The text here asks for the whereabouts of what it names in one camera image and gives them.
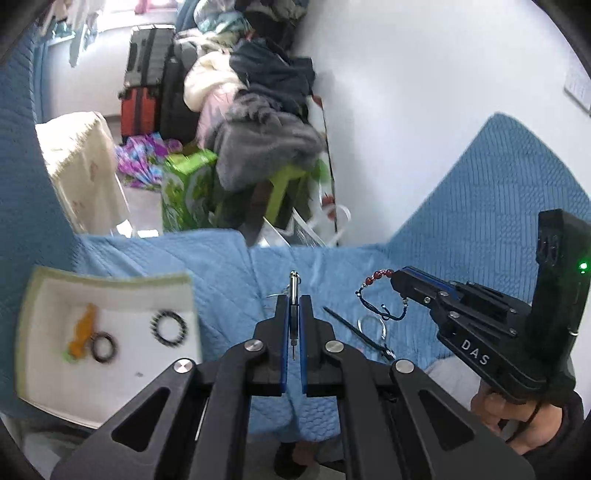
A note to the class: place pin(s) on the blue quilted chair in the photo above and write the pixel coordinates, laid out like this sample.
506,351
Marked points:
27,207
485,194

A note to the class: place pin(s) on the red suitcase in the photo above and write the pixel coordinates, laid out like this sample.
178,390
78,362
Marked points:
138,113

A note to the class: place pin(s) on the green plastic stool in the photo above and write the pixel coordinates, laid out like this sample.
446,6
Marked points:
286,184

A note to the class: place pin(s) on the dark navy jacket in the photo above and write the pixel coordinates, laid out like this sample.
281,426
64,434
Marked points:
272,78

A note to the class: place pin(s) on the colourful printed cloth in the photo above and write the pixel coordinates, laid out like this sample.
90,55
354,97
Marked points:
143,159

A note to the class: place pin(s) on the floral printed board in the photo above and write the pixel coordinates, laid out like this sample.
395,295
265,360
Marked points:
325,152

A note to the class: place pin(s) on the cream duvet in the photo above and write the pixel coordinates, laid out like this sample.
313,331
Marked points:
207,78

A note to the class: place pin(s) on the grey hard suitcase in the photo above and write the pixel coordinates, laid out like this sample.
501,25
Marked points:
147,55

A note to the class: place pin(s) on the grey fleece garment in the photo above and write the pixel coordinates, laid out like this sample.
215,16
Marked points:
268,138

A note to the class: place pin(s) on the white wall switch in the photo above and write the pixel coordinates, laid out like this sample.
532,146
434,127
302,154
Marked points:
579,87

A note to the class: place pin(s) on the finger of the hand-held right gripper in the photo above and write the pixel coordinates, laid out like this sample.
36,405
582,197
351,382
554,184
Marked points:
422,295
461,288

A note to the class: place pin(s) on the person's right forearm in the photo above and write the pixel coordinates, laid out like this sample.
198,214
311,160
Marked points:
558,447

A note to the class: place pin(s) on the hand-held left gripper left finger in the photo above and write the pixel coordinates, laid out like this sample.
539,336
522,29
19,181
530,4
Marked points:
285,341

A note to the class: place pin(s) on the green printed carton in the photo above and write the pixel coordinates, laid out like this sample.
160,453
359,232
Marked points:
187,196

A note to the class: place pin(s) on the white plastic bag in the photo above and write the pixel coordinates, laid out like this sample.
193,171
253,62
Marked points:
314,226

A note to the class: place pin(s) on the person's right hand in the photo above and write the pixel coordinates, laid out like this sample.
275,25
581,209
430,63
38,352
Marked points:
503,415

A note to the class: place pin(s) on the orange hair clip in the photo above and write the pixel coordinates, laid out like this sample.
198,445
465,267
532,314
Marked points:
83,332

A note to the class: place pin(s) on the person's right leg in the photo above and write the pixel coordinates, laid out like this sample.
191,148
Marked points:
445,376

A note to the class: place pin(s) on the cream cloth covered table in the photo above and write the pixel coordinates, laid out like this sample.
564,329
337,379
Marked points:
78,173

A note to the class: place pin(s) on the black suitcase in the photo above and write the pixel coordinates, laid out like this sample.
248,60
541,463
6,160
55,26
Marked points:
178,101

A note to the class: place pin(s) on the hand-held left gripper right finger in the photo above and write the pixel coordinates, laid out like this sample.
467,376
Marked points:
304,341

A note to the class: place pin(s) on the white shallow cardboard box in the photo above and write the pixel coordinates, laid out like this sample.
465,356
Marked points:
120,383

